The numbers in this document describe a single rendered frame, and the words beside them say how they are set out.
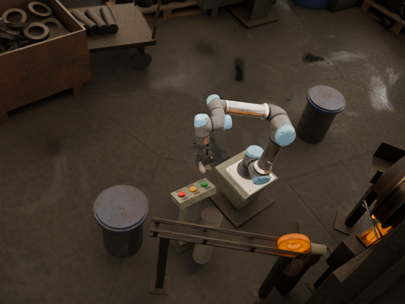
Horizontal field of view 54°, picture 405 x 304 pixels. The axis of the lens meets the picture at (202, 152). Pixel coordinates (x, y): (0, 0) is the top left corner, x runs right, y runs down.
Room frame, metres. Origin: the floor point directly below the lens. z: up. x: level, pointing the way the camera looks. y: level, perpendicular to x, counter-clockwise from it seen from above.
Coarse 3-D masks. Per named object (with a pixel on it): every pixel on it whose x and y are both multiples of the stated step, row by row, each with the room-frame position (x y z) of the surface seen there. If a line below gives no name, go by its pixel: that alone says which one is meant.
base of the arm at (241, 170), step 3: (240, 162) 1.76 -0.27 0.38; (237, 165) 1.75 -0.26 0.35; (240, 165) 1.73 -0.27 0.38; (243, 165) 1.71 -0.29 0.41; (237, 168) 1.73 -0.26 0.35; (240, 168) 1.71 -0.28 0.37; (243, 168) 1.70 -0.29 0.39; (246, 168) 1.69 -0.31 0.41; (237, 171) 1.71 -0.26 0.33; (240, 171) 1.70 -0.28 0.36; (243, 171) 1.69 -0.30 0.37; (246, 171) 1.68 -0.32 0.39; (240, 174) 1.68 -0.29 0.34; (243, 174) 1.68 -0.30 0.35; (246, 174) 1.69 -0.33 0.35; (249, 174) 1.68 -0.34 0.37; (243, 177) 1.67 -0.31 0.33; (246, 177) 1.67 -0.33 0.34; (249, 177) 1.67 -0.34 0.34
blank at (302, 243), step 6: (288, 234) 1.03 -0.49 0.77; (294, 234) 1.03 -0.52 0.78; (300, 234) 1.04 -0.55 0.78; (282, 240) 1.01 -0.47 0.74; (288, 240) 1.00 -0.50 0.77; (294, 240) 1.01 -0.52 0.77; (300, 240) 1.01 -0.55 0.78; (306, 240) 1.02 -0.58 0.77; (282, 246) 1.00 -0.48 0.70; (288, 246) 1.02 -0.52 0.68; (294, 246) 1.03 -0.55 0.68; (300, 246) 1.01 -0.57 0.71; (306, 246) 1.01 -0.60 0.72
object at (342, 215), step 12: (384, 144) 1.86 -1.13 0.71; (372, 156) 1.85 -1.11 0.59; (384, 156) 1.85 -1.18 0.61; (396, 156) 1.83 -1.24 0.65; (372, 168) 1.73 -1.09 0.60; (384, 168) 1.76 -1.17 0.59; (372, 180) 1.61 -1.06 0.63; (372, 192) 1.67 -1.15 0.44; (360, 204) 1.67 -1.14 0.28; (336, 216) 1.73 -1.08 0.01; (348, 216) 1.71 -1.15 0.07; (360, 216) 1.66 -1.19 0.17; (336, 228) 1.63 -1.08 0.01; (348, 228) 1.65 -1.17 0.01; (360, 228) 1.67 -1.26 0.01
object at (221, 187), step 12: (216, 180) 1.83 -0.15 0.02; (216, 192) 1.72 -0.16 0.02; (228, 192) 1.69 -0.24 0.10; (264, 192) 1.81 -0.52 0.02; (216, 204) 1.62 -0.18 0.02; (228, 204) 1.64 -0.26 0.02; (240, 204) 1.61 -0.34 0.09; (252, 204) 1.68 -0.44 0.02; (264, 204) 1.70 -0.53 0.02; (228, 216) 1.54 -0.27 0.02; (240, 216) 1.56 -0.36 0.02; (252, 216) 1.58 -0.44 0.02
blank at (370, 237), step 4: (380, 224) 1.17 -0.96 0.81; (376, 228) 1.15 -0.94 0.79; (380, 228) 1.15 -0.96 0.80; (388, 228) 1.20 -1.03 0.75; (372, 232) 1.14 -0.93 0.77; (384, 232) 1.20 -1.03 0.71; (368, 236) 1.13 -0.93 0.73; (372, 236) 1.12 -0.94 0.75; (368, 240) 1.13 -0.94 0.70; (372, 240) 1.13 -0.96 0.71
